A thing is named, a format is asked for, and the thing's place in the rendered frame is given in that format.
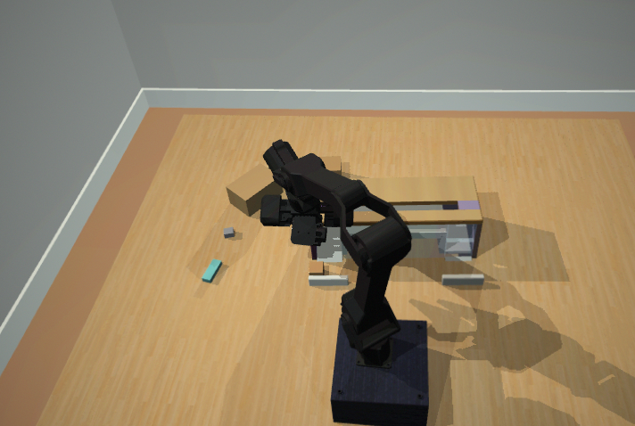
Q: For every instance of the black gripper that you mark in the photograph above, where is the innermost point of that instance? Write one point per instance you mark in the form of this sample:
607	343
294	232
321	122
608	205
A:
275	211

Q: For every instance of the small brown block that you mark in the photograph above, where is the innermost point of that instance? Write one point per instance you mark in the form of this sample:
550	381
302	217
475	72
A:
316	268

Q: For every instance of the teal rectangular block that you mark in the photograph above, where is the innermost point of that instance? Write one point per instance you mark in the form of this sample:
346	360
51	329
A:
212	270

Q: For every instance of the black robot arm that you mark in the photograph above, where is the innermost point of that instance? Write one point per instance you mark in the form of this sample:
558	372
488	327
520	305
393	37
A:
367	317

